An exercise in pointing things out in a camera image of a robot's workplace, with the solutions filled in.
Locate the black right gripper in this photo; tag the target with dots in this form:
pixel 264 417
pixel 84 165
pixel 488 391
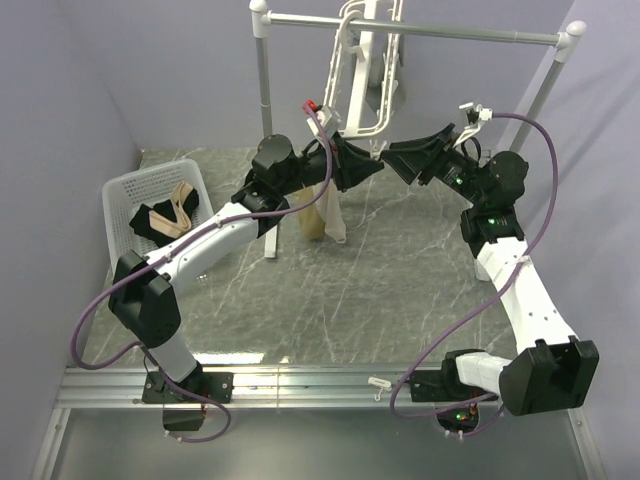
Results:
pixel 410 163

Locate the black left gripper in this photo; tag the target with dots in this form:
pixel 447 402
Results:
pixel 351 165

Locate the olive and cream underwear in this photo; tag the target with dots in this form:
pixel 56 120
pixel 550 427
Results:
pixel 323 218

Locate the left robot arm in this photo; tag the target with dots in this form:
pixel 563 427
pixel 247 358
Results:
pixel 146 288

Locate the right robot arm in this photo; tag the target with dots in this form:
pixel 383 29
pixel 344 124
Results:
pixel 553 369

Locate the white clip drying hanger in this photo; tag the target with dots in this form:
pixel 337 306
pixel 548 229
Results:
pixel 363 84

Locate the black and beige underwear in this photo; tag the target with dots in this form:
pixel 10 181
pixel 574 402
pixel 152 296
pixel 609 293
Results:
pixel 168 220

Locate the white metal clothes rack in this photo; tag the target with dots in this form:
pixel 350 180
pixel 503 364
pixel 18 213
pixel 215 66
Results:
pixel 564 43

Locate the white plastic laundry basket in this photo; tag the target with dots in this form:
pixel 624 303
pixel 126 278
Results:
pixel 122 197

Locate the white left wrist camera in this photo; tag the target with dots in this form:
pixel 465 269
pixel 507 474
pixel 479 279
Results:
pixel 321 118

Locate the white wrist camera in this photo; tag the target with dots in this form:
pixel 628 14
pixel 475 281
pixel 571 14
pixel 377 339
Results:
pixel 476 116
pixel 321 118

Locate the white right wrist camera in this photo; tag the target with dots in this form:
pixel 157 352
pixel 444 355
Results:
pixel 476 116

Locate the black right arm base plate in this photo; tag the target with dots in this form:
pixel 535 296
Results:
pixel 427 386

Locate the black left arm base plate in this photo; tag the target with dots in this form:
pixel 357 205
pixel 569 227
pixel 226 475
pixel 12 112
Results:
pixel 217 386

